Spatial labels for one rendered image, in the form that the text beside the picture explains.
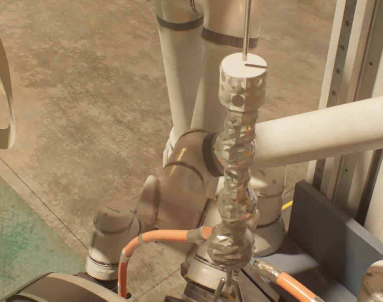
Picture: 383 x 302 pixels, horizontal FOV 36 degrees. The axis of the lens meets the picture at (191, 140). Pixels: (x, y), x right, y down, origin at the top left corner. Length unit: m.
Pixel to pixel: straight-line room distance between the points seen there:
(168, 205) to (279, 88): 2.09
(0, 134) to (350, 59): 0.78
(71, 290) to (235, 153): 0.24
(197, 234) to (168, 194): 0.46
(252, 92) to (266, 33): 3.11
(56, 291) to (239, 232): 0.20
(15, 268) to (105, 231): 1.02
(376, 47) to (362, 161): 0.32
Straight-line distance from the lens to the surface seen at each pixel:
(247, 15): 0.43
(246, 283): 1.80
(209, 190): 1.32
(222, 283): 0.64
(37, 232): 2.41
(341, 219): 1.58
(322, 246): 1.70
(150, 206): 1.07
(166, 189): 1.08
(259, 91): 0.45
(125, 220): 1.33
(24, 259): 2.34
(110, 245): 1.35
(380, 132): 1.02
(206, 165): 1.14
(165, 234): 0.69
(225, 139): 0.49
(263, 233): 1.69
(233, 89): 0.45
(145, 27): 3.60
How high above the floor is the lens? 1.77
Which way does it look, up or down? 40 degrees down
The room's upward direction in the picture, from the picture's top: straight up
